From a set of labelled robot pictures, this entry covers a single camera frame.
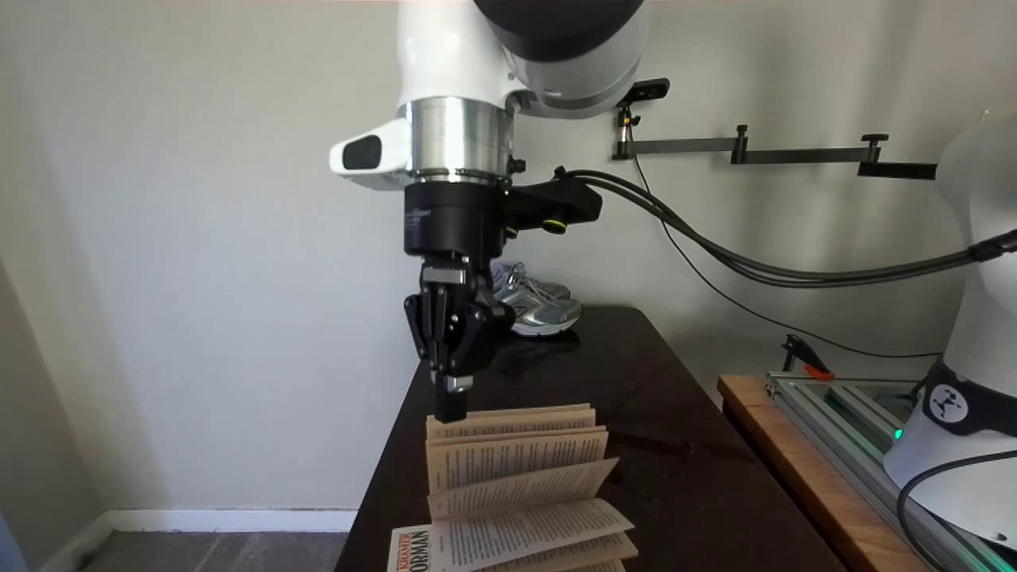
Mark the wooden board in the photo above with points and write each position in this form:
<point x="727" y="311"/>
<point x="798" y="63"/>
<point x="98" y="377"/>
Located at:
<point x="783" y="445"/>

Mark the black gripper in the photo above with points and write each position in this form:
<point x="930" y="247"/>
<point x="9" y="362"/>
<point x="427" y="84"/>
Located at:
<point x="456" y="226"/>

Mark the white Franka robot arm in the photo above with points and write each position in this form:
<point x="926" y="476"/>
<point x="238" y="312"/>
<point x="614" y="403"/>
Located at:
<point x="509" y="73"/>

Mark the black camera mount rod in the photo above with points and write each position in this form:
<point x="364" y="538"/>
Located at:
<point x="796" y="156"/>

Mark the black stereo camera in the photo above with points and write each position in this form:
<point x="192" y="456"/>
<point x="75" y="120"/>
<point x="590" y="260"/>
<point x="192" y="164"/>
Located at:
<point x="647" y="90"/>

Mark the purple Sherryl Woods paperback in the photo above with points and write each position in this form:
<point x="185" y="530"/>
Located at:
<point x="520" y="479"/>

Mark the cream Old Neighborhood paperback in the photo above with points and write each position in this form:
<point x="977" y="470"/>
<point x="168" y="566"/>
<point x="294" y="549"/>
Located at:
<point x="407" y="551"/>

